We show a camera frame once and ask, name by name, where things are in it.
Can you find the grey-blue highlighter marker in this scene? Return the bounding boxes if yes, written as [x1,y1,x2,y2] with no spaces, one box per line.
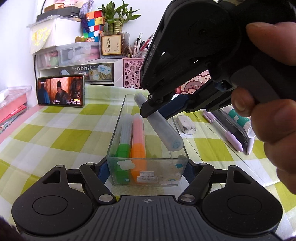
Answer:
[133,93,184,153]

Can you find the clear plastic stationery tray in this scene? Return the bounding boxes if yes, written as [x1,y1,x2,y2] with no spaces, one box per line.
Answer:
[106,93,189,186]

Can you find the orange highlighter marker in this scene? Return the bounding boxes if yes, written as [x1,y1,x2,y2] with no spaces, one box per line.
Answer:
[130,113,147,182]

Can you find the person's right hand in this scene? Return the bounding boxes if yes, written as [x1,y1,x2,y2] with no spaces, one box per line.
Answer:
[231,22,295,193]

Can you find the pink cartoon pencil case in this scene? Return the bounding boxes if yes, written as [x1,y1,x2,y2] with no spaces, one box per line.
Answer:
[176,70,211,94]

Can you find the white used eraser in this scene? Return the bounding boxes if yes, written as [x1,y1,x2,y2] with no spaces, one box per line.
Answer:
[177,115,197,135]

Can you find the purple cartoon pen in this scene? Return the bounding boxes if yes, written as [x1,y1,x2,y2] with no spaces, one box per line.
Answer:
[203,110,243,152]

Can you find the pink lattice pen holder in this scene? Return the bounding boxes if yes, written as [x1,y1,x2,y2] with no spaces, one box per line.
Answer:
[123,58,144,89]

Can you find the green highlighter marker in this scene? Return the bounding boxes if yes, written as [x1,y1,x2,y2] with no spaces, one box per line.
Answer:
[115,113,132,184]

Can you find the green checkered tablecloth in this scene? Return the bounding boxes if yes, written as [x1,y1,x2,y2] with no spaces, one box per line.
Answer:
[1,85,295,238]

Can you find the white rabbit drawer organizer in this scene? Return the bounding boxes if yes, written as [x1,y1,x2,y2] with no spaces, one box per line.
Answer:
[37,59,123,87]

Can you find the pens in pink holder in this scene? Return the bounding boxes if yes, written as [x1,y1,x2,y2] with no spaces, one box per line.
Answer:
[125,33,154,59]

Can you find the black pen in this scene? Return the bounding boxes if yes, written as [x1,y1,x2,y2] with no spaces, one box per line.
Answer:
[212,110,249,152]

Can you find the teal striped correction pen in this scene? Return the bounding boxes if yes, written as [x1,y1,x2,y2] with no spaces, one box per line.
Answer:
[228,109,255,138]

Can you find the framed calligraphy sign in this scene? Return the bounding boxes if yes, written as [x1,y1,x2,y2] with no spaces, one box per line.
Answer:
[99,34,123,59]

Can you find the white pen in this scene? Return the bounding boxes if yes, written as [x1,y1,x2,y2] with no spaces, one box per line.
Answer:
[245,138,255,155]

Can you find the smartphone playing video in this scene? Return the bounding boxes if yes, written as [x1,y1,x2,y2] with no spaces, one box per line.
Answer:
[36,74,85,108]

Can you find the lucky bamboo plant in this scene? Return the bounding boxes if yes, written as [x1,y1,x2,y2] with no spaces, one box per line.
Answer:
[98,1,141,35]

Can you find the colourful rubik's cube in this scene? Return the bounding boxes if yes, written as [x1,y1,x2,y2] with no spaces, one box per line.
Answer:
[81,10,105,42]

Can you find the clear plastic drawer box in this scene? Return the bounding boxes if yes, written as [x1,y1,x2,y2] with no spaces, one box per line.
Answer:
[36,42,100,69]

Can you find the black box on top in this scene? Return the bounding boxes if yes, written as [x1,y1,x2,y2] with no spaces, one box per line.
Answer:
[37,6,80,21]

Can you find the white storage box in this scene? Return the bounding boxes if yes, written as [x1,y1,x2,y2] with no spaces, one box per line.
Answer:
[27,16,82,53]

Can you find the red books stack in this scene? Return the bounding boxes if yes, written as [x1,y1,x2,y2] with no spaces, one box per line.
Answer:
[1,86,32,133]

